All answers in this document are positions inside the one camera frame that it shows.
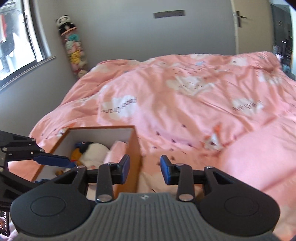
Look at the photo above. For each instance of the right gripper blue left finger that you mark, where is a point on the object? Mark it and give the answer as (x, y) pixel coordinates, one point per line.
(108, 175)

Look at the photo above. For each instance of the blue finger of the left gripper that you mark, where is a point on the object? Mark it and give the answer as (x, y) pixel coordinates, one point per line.
(54, 160)

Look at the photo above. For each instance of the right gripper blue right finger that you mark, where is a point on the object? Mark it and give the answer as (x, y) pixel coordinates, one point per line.
(180, 175)

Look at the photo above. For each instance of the panda plush striped cup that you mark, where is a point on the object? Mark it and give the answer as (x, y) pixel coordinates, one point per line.
(93, 155)

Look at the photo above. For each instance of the duck plush blue cap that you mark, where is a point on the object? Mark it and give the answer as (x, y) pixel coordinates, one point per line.
(76, 155)

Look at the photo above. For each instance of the pink fabric pouch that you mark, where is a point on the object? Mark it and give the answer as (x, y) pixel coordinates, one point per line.
(116, 152)

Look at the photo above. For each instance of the photo card box dark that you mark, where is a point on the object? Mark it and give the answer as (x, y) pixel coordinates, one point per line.
(4, 223)

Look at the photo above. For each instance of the orange white cardboard box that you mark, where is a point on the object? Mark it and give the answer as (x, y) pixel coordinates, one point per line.
(105, 135)

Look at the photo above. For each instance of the pink cloud pattern duvet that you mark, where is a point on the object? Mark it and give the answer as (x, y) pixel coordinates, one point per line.
(236, 113)

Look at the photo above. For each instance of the plush toy hanging tube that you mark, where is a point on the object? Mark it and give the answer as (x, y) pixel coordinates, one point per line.
(72, 43)

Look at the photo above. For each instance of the panda plush on tube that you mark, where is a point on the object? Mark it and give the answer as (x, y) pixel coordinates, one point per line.
(64, 23)

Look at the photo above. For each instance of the window with frame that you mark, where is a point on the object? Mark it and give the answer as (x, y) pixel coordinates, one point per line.
(23, 42)

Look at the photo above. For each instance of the grey wall socket strip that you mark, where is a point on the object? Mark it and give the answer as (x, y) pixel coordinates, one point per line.
(166, 14)

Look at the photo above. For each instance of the white door with handle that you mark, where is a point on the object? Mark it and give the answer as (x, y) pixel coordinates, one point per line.
(253, 24)

